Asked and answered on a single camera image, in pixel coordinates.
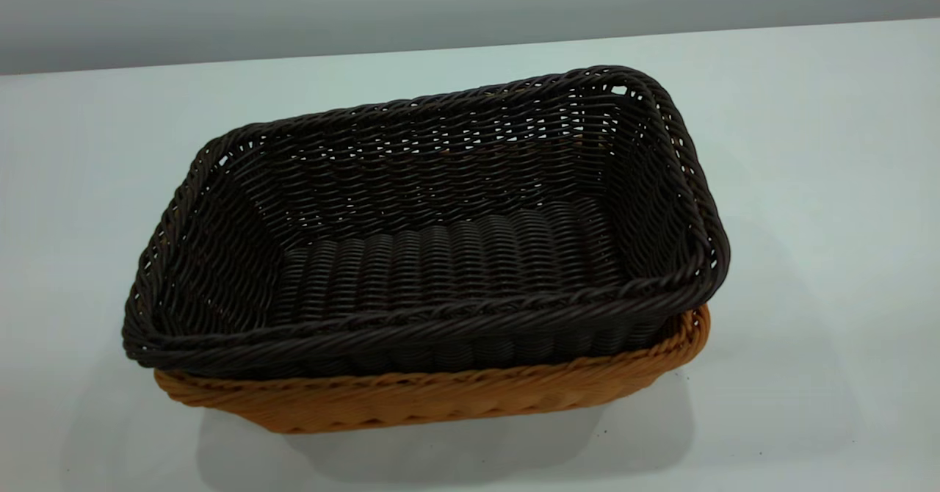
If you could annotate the dark brown wicker basket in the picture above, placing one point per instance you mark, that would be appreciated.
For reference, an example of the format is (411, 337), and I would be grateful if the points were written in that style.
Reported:
(440, 257)

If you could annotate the light brown wicker basket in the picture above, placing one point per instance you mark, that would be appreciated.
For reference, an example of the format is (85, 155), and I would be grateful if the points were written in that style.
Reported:
(440, 400)

